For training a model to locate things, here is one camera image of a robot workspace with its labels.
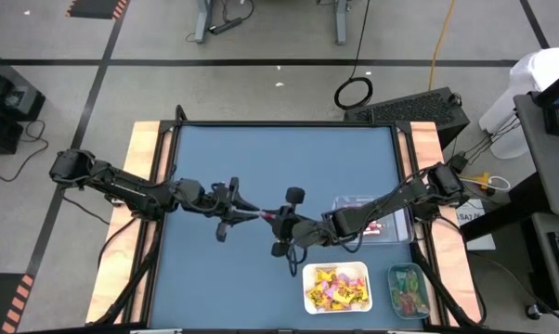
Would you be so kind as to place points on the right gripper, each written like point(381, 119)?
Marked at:
point(298, 227)

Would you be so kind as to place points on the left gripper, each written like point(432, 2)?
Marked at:
point(210, 199)

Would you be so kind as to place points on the red candy clear wrapper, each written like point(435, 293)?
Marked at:
point(266, 215)

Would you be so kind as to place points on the large yellow pink candy packet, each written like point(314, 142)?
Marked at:
point(330, 290)

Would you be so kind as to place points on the Smarties candy roll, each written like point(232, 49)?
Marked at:
point(376, 231)
point(374, 225)

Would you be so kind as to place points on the small yellow candy packet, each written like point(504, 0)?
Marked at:
point(343, 293)

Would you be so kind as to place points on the orange candy clear wrapper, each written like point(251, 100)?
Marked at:
point(406, 307)

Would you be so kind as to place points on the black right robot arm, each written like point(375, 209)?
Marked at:
point(400, 199)

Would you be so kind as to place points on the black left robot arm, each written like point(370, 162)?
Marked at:
point(121, 188)

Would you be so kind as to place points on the teal candy clear wrapper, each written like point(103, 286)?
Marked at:
point(400, 277)

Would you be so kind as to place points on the white plastic bin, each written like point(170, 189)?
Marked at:
point(307, 269)

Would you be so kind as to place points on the wooden table side board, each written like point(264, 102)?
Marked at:
point(428, 139)
point(142, 139)

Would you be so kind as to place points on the clear plastic container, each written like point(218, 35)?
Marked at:
point(402, 227)

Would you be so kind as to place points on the teal plastic bin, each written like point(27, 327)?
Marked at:
point(391, 273)

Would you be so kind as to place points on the black computer tower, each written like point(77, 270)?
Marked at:
point(414, 109)

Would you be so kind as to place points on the black power strip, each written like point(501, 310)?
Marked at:
point(226, 25)

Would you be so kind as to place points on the black power brick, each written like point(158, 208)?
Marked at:
point(457, 163)

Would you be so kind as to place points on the gray desk leg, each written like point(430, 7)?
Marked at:
point(340, 21)
point(203, 21)

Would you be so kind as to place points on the white paper sheet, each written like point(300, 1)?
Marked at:
point(481, 236)

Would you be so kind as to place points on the black hazard striped mat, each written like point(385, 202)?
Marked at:
point(96, 8)
point(5, 301)

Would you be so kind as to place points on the black equipment case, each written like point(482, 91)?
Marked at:
point(5, 99)

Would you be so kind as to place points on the gray desk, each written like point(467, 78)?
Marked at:
point(546, 222)
point(546, 158)

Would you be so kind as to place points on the white plastic cover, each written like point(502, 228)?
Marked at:
point(530, 83)

